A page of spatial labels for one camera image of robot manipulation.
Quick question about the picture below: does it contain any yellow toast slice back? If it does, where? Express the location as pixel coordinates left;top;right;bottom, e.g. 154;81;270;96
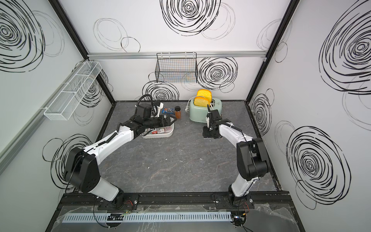
197;90;212;101

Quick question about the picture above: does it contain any blue candy packet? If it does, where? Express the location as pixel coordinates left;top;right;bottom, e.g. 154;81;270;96
161;108;175;114

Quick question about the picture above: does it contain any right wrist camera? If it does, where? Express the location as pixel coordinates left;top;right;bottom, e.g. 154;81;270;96
207;104;213;120

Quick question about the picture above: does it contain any mint green toaster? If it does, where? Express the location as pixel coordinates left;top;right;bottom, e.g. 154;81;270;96
187;97;222;123

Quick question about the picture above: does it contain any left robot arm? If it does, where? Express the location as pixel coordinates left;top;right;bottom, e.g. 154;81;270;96
63;94;177;207

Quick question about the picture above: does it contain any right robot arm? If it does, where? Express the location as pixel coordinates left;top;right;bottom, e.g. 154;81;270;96
203;109;271;201

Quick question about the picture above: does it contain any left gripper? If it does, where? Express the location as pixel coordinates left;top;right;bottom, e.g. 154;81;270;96
144;114;177;130

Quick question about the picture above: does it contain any white storage box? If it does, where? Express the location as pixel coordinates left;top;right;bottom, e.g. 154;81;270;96
141;115;177;139

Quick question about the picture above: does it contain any paper clip box in bin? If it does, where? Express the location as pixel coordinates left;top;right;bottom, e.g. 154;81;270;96
151;128;165;134

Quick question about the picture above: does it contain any orange spice bottle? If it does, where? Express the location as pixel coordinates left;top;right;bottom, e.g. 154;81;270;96
174;106;181;119

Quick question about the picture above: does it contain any black wire basket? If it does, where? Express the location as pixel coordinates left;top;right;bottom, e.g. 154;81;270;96
155;52;198;83

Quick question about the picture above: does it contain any yellow toast slice front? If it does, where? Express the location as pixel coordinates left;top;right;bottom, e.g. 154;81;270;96
193;96;211;107

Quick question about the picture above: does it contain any yellow toast slice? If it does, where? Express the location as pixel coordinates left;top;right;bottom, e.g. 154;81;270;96
193;96;211;107
197;90;212;101

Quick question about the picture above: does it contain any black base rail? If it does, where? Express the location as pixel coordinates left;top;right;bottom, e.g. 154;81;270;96
59;191;292;211

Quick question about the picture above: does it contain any white slotted cable duct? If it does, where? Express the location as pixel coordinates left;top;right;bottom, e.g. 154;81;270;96
62;212;232;223

